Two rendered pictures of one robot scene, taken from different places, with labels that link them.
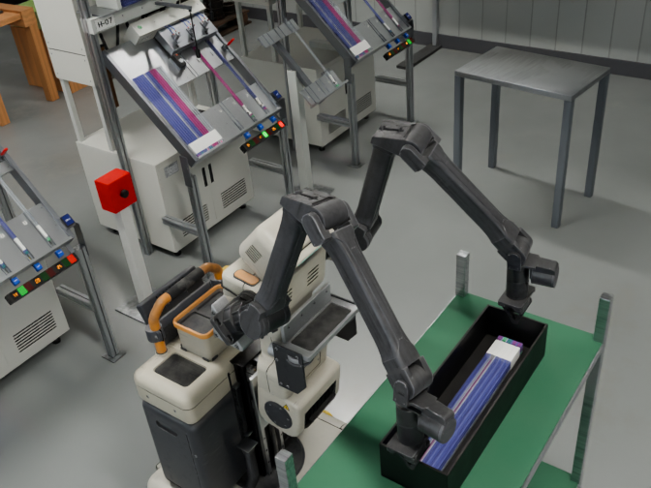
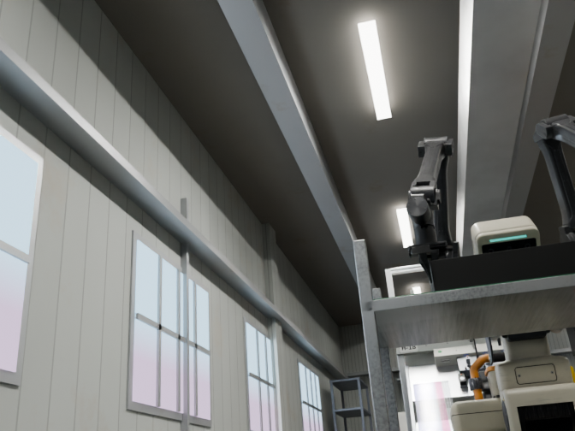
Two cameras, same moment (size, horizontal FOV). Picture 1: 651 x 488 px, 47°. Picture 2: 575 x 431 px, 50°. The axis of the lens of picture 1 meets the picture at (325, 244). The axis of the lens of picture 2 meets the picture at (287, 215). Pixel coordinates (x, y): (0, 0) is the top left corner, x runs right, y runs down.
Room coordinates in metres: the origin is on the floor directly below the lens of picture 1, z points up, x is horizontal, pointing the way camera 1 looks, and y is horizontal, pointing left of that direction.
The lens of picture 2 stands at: (0.04, -1.37, 0.56)
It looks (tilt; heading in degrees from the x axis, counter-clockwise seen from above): 24 degrees up; 63
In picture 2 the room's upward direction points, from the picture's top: 4 degrees counter-clockwise
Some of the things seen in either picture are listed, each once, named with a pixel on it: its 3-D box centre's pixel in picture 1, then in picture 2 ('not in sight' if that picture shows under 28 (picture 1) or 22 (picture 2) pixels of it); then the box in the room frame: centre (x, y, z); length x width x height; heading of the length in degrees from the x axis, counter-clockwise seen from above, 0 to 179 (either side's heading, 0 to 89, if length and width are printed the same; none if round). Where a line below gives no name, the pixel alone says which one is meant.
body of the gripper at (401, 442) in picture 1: (410, 430); (426, 241); (1.08, -0.14, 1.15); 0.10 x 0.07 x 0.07; 142
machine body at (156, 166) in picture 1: (170, 174); not in sight; (3.96, 0.88, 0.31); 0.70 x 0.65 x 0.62; 142
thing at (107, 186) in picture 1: (131, 244); not in sight; (3.11, 0.96, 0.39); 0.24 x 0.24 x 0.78; 52
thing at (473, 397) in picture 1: (469, 403); not in sight; (1.30, -0.32, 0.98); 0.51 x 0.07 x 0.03; 142
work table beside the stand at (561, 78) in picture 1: (526, 135); not in sight; (3.85, -1.22, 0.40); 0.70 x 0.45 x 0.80; 45
